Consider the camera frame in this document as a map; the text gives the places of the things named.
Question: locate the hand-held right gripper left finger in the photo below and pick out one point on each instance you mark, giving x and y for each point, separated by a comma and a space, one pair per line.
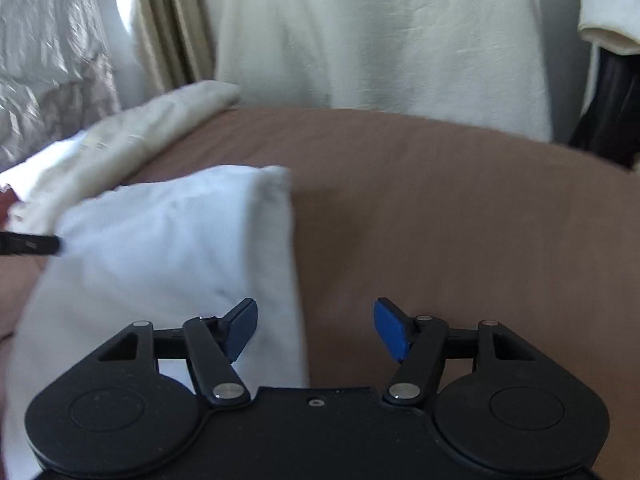
242, 329

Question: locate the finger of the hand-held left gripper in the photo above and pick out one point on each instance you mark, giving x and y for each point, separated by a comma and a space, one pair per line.
30, 244

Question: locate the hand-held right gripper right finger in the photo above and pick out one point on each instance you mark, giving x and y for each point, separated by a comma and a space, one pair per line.
391, 331

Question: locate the white t-shirt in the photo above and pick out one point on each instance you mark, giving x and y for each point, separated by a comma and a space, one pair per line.
175, 240

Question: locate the cream hoodie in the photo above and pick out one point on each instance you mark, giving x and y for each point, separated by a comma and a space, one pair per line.
140, 130

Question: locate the silver foil sheet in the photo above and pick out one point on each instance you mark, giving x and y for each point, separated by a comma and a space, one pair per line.
55, 50

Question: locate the beige curtain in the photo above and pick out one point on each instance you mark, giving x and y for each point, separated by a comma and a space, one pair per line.
170, 20

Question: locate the cream draped sheet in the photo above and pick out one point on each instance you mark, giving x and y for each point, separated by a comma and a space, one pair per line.
380, 35

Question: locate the white quilted jacket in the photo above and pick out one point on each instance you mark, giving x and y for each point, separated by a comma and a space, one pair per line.
612, 5

